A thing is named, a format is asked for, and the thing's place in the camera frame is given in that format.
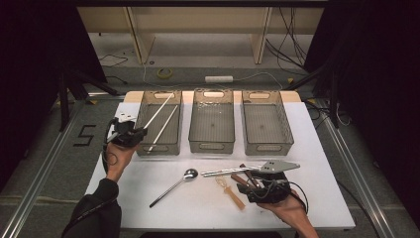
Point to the dark curtain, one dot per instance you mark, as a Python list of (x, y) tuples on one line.
[(379, 66), (33, 66)]

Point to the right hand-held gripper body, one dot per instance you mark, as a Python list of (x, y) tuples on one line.
[(274, 191)]

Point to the metal floor rail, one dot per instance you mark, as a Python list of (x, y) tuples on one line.
[(350, 155), (39, 172)]

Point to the light wooden shelf unit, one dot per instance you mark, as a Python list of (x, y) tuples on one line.
[(198, 20)]

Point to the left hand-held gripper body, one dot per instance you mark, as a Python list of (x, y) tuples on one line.
[(125, 134)]

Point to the grey translucent plastic bin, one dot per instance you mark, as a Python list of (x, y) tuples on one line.
[(212, 124), (265, 124), (170, 132)]

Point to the wooden spoon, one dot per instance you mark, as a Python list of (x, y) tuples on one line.
[(236, 198)]

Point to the person's right hand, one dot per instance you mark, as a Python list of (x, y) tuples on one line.
[(290, 211)]

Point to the white table cover board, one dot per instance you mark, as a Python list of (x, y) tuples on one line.
[(198, 211)]

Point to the person's left hand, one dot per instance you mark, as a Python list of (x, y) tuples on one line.
[(119, 160)]

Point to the yellow tape roll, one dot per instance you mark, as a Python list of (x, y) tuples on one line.
[(159, 73)]

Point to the black metal stand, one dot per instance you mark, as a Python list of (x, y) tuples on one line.
[(334, 99), (64, 99)]

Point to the white power strip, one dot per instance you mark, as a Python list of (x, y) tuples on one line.
[(218, 79)]

